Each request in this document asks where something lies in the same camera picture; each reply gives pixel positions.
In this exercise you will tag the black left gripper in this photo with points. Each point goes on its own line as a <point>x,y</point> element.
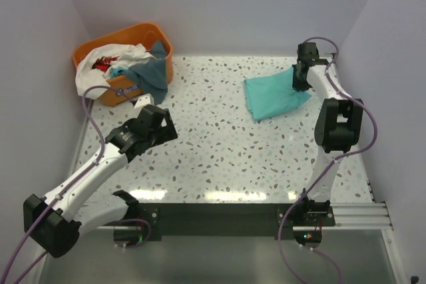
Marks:
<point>166,133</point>

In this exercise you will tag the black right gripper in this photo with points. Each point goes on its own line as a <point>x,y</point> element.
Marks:
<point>296,85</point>

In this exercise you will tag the teal t shirt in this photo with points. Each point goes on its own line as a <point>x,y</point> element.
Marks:
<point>274,95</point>

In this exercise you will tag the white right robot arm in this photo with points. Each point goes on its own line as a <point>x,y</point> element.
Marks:
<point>338,125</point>

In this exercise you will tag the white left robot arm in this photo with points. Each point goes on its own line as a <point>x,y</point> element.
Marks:
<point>50,220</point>

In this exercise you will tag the orange plastic laundry basket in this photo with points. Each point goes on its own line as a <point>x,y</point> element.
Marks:
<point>144,33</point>

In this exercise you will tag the dark blue grey shirt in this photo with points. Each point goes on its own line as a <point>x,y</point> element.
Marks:
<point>151,76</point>

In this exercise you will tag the white shirt in basket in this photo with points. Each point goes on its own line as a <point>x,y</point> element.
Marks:
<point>107,62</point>

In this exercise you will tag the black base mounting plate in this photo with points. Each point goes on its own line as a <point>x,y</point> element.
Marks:
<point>155,221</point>

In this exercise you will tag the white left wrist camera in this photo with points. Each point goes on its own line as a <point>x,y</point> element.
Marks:
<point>142,101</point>

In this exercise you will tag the aluminium frame rail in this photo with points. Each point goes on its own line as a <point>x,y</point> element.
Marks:
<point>362,216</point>

